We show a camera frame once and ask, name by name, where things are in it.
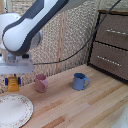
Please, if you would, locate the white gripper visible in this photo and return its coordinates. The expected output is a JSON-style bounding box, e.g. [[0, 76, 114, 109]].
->
[[0, 53, 35, 87]]

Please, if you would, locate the pink mug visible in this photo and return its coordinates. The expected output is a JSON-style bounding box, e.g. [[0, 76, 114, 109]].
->
[[34, 73, 49, 94]]

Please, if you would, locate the white floral-rimmed plate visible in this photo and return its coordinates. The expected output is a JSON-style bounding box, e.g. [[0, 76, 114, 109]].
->
[[0, 93, 35, 128]]

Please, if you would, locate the blue mug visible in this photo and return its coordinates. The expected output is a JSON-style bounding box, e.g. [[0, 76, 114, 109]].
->
[[72, 72, 91, 91]]

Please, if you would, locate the woven wicker folding screen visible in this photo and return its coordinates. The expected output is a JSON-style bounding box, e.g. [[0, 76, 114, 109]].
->
[[0, 0, 101, 94]]

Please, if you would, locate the dark brown drawer cabinet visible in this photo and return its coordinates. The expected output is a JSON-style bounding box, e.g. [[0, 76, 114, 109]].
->
[[86, 9, 128, 82]]

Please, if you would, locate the black cable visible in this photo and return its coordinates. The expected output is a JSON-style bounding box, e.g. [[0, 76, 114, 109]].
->
[[33, 0, 122, 66]]

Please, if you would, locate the silver drawer handle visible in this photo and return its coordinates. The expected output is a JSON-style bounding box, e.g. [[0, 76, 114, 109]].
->
[[105, 29, 128, 37], [96, 55, 123, 68]]

